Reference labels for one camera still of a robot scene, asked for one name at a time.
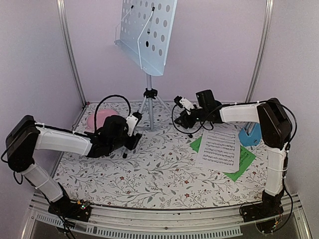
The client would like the left aluminium frame post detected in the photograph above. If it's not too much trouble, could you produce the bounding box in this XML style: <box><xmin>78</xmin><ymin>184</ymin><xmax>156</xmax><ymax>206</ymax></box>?
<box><xmin>56</xmin><ymin>0</ymin><xmax>87</xmax><ymax>107</ymax></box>

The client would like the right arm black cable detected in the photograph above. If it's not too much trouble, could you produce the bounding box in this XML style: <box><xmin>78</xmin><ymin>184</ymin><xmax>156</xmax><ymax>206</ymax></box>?
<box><xmin>171</xmin><ymin>103</ymin><xmax>299</xmax><ymax>155</ymax></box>

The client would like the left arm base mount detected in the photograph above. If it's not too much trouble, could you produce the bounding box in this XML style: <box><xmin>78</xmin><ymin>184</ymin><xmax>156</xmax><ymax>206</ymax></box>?
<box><xmin>48</xmin><ymin>198</ymin><xmax>92</xmax><ymax>222</ymax></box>

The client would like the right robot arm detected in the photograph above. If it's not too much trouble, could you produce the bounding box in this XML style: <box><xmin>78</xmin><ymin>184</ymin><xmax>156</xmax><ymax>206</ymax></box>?
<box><xmin>172</xmin><ymin>90</ymin><xmax>297</xmax><ymax>217</ymax></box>

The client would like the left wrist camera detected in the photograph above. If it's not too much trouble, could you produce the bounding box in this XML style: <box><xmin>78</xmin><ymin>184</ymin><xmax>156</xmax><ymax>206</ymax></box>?
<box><xmin>126</xmin><ymin>112</ymin><xmax>142</xmax><ymax>136</ymax></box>

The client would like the dark blue mug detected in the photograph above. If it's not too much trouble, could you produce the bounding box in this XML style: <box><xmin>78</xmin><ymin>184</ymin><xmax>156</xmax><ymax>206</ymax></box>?
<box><xmin>215</xmin><ymin>100</ymin><xmax>222</xmax><ymax>107</ymax></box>

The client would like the aluminium frame post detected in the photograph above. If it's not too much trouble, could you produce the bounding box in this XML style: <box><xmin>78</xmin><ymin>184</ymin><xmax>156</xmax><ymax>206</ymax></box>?
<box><xmin>245</xmin><ymin>0</ymin><xmax>274</xmax><ymax>103</ymax></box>
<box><xmin>56</xmin><ymin>0</ymin><xmax>87</xmax><ymax>107</ymax></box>

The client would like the white sheet music page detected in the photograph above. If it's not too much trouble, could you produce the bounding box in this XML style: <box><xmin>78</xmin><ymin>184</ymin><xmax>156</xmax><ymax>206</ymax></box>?
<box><xmin>195</xmin><ymin>127</ymin><xmax>240</xmax><ymax>173</ymax></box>

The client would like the green paper sheet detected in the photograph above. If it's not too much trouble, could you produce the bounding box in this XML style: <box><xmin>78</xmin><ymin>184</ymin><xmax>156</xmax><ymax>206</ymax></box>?
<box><xmin>190</xmin><ymin>137</ymin><xmax>256</xmax><ymax>182</ymax></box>

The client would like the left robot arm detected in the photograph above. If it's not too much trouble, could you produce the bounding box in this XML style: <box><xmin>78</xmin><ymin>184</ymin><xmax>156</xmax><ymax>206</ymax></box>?
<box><xmin>2</xmin><ymin>112</ymin><xmax>142</xmax><ymax>216</ymax></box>

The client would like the pink plate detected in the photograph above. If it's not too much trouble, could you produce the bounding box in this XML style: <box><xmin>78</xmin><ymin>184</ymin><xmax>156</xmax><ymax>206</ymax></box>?
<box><xmin>87</xmin><ymin>109</ymin><xmax>119</xmax><ymax>131</ymax></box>

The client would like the front aluminium rail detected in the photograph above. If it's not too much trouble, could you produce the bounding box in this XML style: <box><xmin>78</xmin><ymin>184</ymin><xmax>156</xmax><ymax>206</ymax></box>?
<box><xmin>22</xmin><ymin>194</ymin><xmax>315</xmax><ymax>239</ymax></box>

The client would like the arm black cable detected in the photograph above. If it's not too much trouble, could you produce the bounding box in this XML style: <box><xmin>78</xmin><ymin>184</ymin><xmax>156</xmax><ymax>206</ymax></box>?
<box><xmin>93</xmin><ymin>94</ymin><xmax>132</xmax><ymax>132</ymax></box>
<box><xmin>171</xmin><ymin>103</ymin><xmax>299</xmax><ymax>155</ymax></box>

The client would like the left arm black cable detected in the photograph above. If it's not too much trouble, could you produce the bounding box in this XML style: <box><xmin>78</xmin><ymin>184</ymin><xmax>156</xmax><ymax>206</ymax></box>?
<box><xmin>93</xmin><ymin>94</ymin><xmax>132</xmax><ymax>132</ymax></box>

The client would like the light blue music stand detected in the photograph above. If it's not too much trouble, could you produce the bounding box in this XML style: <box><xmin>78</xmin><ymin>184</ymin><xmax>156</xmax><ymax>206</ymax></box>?
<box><xmin>115</xmin><ymin>0</ymin><xmax>177</xmax><ymax>130</ymax></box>

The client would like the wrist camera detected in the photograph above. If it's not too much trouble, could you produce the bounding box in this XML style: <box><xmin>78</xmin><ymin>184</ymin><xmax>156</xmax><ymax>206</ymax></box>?
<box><xmin>126</xmin><ymin>112</ymin><xmax>142</xmax><ymax>136</ymax></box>
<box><xmin>174</xmin><ymin>96</ymin><xmax>195</xmax><ymax>111</ymax></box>

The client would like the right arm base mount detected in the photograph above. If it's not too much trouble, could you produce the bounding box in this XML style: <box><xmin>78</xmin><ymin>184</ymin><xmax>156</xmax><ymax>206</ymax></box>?
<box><xmin>239</xmin><ymin>202</ymin><xmax>284</xmax><ymax>234</ymax></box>

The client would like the right aluminium frame post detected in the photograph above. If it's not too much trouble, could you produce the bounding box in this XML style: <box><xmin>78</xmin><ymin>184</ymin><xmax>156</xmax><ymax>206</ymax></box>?
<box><xmin>245</xmin><ymin>0</ymin><xmax>274</xmax><ymax>103</ymax></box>

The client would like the blue metronome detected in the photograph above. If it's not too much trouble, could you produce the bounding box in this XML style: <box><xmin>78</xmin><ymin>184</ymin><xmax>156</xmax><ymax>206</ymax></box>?
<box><xmin>238</xmin><ymin>122</ymin><xmax>262</xmax><ymax>147</ymax></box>

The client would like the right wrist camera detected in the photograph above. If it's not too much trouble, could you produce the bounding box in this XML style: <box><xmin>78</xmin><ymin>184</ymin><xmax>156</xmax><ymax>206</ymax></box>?
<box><xmin>174</xmin><ymin>96</ymin><xmax>195</xmax><ymax>111</ymax></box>

